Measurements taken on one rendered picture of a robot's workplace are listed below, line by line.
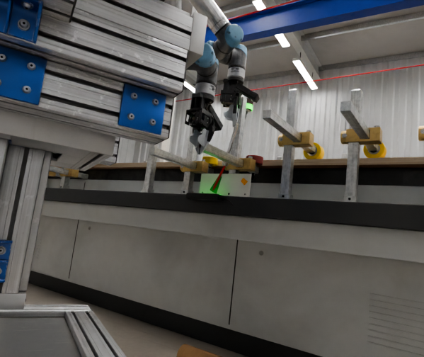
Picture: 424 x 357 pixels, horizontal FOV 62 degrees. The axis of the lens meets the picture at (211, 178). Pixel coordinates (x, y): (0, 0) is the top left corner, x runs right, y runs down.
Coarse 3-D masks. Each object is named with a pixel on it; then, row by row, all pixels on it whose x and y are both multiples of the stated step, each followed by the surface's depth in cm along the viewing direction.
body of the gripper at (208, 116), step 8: (192, 96) 126; (200, 96) 125; (208, 96) 126; (192, 104) 126; (200, 104) 125; (208, 104) 129; (192, 112) 127; (200, 112) 124; (208, 112) 126; (192, 120) 125; (200, 120) 122; (208, 120) 127; (200, 128) 129
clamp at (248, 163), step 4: (244, 160) 151; (248, 160) 150; (252, 160) 151; (244, 164) 151; (248, 164) 150; (252, 164) 151; (228, 168) 155; (232, 168) 154; (236, 168) 153; (240, 168) 152; (244, 168) 150; (248, 168) 149; (252, 168) 151
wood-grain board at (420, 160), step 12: (96, 168) 236; (108, 168) 230; (120, 168) 224; (132, 168) 218; (144, 168) 213; (156, 168) 207; (168, 168) 202; (216, 168) 185; (264, 168) 170; (276, 168) 167; (300, 168) 160
